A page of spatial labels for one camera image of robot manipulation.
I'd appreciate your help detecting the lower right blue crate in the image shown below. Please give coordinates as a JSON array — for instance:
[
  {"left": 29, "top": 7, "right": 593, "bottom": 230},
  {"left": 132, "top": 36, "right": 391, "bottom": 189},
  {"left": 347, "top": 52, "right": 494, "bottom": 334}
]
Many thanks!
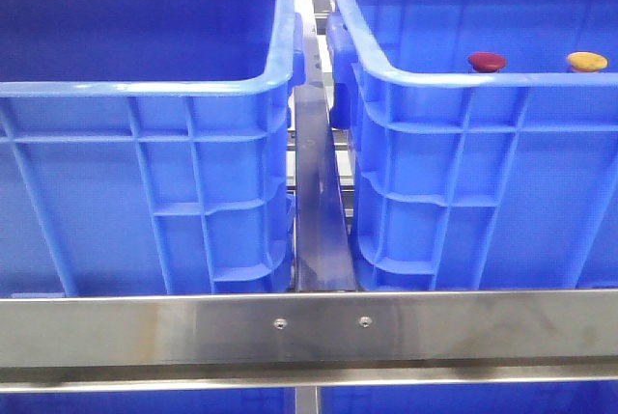
[{"left": 321, "top": 381, "right": 617, "bottom": 413}]

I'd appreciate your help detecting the steel vertical rack post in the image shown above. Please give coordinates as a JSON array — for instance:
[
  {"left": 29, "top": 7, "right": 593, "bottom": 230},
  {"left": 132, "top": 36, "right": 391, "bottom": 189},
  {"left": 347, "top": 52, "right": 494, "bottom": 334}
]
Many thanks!
[{"left": 295, "top": 386, "right": 322, "bottom": 414}]

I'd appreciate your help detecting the left blue plastic crate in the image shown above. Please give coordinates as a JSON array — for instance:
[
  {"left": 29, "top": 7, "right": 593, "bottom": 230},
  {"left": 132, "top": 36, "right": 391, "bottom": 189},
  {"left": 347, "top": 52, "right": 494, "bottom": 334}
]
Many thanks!
[{"left": 1, "top": 0, "right": 304, "bottom": 298}]

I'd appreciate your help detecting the red mushroom push button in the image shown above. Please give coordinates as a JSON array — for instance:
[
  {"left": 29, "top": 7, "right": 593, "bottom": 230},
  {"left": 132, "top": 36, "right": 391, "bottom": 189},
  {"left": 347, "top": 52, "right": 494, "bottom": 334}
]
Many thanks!
[{"left": 467, "top": 51, "right": 507, "bottom": 73}]

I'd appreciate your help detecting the right rail screw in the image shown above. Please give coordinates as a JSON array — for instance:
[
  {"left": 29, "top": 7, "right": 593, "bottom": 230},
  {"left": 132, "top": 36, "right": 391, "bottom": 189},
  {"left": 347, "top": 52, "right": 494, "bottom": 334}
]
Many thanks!
[{"left": 358, "top": 316, "right": 373, "bottom": 328}]

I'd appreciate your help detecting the yellow mushroom push button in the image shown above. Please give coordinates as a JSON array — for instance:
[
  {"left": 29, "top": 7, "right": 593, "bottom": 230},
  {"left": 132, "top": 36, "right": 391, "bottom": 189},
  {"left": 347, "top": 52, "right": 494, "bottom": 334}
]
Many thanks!
[{"left": 566, "top": 51, "right": 609, "bottom": 73}]

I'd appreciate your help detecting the right blue plastic crate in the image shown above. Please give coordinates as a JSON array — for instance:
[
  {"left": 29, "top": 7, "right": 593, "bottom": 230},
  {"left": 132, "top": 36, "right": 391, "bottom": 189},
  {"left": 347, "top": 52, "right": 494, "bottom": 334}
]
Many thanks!
[{"left": 336, "top": 0, "right": 617, "bottom": 290}]

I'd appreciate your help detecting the steel centre divider bar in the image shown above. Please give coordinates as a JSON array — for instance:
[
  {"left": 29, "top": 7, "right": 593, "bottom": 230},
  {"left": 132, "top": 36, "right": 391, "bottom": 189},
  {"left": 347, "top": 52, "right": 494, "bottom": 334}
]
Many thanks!
[{"left": 295, "top": 0, "right": 356, "bottom": 292}]

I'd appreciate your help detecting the rail screw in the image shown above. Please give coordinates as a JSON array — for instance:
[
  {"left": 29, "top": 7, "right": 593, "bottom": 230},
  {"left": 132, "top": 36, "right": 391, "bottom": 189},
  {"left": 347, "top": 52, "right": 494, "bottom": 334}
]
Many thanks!
[
  {"left": 273, "top": 317, "right": 288, "bottom": 330},
  {"left": 358, "top": 316, "right": 373, "bottom": 328}
]

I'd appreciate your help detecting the steel front rack rail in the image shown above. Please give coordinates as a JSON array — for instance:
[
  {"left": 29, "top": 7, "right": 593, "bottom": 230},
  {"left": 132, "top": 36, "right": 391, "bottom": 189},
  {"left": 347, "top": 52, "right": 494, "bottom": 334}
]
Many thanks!
[{"left": 1, "top": 290, "right": 617, "bottom": 393}]

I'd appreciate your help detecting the left rail screw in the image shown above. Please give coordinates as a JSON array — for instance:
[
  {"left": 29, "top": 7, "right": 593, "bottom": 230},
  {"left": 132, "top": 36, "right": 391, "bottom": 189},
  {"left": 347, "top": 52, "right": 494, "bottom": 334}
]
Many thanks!
[{"left": 273, "top": 317, "right": 288, "bottom": 330}]

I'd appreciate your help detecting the lower left blue crate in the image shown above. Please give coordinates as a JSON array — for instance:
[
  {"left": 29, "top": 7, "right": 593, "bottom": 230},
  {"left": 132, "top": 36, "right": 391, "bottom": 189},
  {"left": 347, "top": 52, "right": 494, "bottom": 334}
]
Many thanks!
[{"left": 1, "top": 388, "right": 295, "bottom": 413}]

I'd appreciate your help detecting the blue plastic crate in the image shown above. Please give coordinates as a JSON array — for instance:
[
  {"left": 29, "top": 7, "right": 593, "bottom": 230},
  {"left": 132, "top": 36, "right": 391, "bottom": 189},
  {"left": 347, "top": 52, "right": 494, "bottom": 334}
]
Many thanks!
[
  {"left": 336, "top": 0, "right": 617, "bottom": 290},
  {"left": 1, "top": 0, "right": 304, "bottom": 298}
]

